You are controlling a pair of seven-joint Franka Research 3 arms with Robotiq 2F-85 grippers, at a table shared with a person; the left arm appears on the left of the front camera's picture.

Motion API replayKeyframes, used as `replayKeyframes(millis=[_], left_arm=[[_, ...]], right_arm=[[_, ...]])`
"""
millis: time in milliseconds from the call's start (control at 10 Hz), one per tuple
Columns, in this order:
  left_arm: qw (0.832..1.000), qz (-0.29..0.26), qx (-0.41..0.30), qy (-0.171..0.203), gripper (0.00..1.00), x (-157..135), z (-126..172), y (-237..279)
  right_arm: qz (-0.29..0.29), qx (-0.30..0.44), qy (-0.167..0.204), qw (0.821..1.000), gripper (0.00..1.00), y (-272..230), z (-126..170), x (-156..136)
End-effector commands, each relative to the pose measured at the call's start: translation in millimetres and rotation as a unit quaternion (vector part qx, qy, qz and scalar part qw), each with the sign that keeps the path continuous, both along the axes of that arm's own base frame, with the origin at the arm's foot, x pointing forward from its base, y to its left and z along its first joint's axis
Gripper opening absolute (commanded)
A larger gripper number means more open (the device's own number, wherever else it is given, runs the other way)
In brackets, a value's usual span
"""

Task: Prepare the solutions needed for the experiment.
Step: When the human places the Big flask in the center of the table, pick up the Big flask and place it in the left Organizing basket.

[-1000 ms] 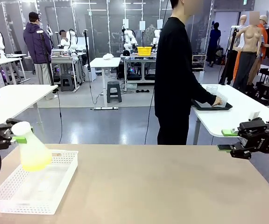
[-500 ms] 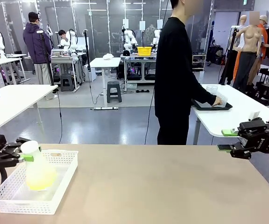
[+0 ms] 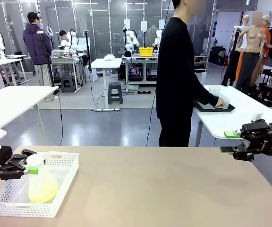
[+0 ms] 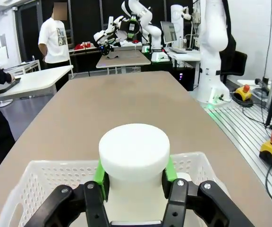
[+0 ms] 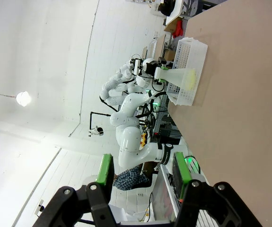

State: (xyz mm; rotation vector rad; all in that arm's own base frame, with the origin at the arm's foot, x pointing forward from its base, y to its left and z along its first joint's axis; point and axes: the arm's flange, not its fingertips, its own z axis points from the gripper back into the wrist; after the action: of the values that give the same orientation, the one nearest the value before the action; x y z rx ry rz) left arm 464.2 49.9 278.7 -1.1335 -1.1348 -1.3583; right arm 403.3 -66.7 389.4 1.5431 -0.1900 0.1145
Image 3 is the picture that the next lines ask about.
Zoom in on mannequin in orange with cap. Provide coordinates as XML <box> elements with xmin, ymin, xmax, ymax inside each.
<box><xmin>261</xmin><ymin>14</ymin><xmax>272</xmax><ymax>60</ymax></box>

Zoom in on white metal workbench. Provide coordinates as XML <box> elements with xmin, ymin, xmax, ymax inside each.
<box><xmin>51</xmin><ymin>48</ymin><xmax>85</xmax><ymax>94</ymax></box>
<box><xmin>121</xmin><ymin>53</ymin><xmax>159</xmax><ymax>86</ymax></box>

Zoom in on seated person with black hair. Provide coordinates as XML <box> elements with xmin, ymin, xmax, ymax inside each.
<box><xmin>59</xmin><ymin>30</ymin><xmax>71</xmax><ymax>48</ymax></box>

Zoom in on person in black sweater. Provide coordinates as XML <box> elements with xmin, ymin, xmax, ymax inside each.
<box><xmin>156</xmin><ymin>0</ymin><xmax>226</xmax><ymax>148</ymax></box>

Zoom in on white computer tower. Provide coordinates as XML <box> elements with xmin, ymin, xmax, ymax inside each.
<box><xmin>85</xmin><ymin>65</ymin><xmax>98</xmax><ymax>83</ymax></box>

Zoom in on black plastic tray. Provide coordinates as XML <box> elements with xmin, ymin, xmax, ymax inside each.
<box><xmin>194</xmin><ymin>100</ymin><xmax>236</xmax><ymax>113</ymax></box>

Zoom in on gray plastic stool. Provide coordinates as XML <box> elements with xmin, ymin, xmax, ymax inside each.
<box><xmin>60</xmin><ymin>75</ymin><xmax>77</xmax><ymax>93</ymax></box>
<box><xmin>107</xmin><ymin>82</ymin><xmax>124</xmax><ymax>105</ymax></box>

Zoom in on translucent Erlenmeyer flask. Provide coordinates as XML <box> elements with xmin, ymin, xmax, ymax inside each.
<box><xmin>28</xmin><ymin>163</ymin><xmax>60</xmax><ymax>204</ymax></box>

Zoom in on black camera stand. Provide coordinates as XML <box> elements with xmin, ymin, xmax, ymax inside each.
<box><xmin>83</xmin><ymin>29</ymin><xmax>94</xmax><ymax>83</ymax></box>
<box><xmin>37</xmin><ymin>29</ymin><xmax>56</xmax><ymax>87</ymax></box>

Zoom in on white perforated basket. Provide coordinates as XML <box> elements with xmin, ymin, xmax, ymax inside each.
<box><xmin>208</xmin><ymin>91</ymin><xmax>231</xmax><ymax>110</ymax></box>
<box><xmin>0</xmin><ymin>152</ymin><xmax>80</xmax><ymax>218</ymax></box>

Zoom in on black floor cable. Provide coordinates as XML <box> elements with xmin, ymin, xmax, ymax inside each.
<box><xmin>146</xmin><ymin>93</ymin><xmax>157</xmax><ymax>147</ymax></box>
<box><xmin>55</xmin><ymin>91</ymin><xmax>64</xmax><ymax>146</ymax></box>

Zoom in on skin toned mannequin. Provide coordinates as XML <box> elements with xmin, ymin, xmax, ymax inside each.
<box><xmin>235</xmin><ymin>11</ymin><xmax>266</xmax><ymax>95</ymax></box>

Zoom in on person's right forearm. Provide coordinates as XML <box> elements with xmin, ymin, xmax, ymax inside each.
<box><xmin>195</xmin><ymin>80</ymin><xmax>218</xmax><ymax>108</ymax></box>

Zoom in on white rectangular table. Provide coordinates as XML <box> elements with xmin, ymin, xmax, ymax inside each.
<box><xmin>0</xmin><ymin>85</ymin><xmax>60</xmax><ymax>138</ymax></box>
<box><xmin>0</xmin><ymin>54</ymin><xmax>32</xmax><ymax>86</ymax></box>
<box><xmin>90</xmin><ymin>58</ymin><xmax>123</xmax><ymax>112</ymax></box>

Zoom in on black luggage bags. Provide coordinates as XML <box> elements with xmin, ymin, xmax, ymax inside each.
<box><xmin>209</xmin><ymin>46</ymin><xmax>227</xmax><ymax>66</ymax></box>

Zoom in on person in purple jacket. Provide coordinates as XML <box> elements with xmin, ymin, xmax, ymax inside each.
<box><xmin>22</xmin><ymin>11</ymin><xmax>56</xmax><ymax>86</ymax></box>

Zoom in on white mannequin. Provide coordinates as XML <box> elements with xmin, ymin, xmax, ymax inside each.
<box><xmin>237</xmin><ymin>14</ymin><xmax>251</xmax><ymax>52</ymax></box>

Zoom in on black tripod stand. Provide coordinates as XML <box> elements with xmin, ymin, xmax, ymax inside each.
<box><xmin>221</xmin><ymin>26</ymin><xmax>242</xmax><ymax>87</ymax></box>

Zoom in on yellow plastic basket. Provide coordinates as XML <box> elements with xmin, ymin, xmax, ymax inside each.
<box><xmin>138</xmin><ymin>47</ymin><xmax>154</xmax><ymax>57</ymax></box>

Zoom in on white rounded table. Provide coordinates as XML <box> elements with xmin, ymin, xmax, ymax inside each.
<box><xmin>194</xmin><ymin>85</ymin><xmax>272</xmax><ymax>140</ymax></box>

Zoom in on white shoe rack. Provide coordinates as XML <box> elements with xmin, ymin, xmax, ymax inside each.
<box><xmin>194</xmin><ymin>53</ymin><xmax>209</xmax><ymax>73</ymax></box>

